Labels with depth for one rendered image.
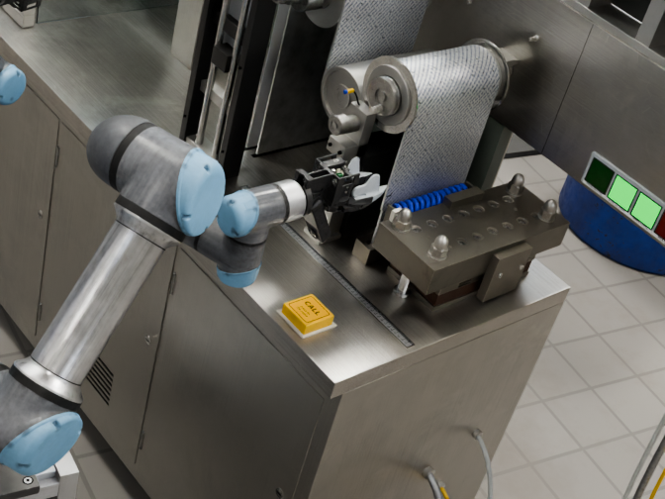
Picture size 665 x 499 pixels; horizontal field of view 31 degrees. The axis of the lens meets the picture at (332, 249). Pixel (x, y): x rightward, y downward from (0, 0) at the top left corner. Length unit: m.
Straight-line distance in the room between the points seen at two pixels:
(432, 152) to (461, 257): 0.22
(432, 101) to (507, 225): 0.33
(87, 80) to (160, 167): 1.06
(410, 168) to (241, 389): 0.56
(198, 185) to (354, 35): 0.76
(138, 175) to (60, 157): 1.07
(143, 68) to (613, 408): 1.80
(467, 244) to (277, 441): 0.54
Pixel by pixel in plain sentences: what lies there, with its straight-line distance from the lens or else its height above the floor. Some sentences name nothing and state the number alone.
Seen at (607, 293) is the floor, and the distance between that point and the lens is 4.23.
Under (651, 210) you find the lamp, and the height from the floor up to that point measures 1.19.
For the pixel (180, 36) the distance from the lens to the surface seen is 2.90.
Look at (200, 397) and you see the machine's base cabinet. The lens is 2.56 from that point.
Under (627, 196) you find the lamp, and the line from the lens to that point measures 2.35.
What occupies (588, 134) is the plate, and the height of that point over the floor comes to 1.24.
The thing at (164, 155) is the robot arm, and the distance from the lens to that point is 1.75.
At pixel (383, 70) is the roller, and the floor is 1.29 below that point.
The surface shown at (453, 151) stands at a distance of 2.40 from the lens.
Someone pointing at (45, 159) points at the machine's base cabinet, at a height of 0.68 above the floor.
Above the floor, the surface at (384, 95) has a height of 1.26.
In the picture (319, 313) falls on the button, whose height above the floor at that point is 0.92.
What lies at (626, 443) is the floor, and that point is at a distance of 3.68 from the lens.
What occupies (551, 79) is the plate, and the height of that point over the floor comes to 1.29.
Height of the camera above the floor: 2.31
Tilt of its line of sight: 36 degrees down
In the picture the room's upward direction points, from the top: 16 degrees clockwise
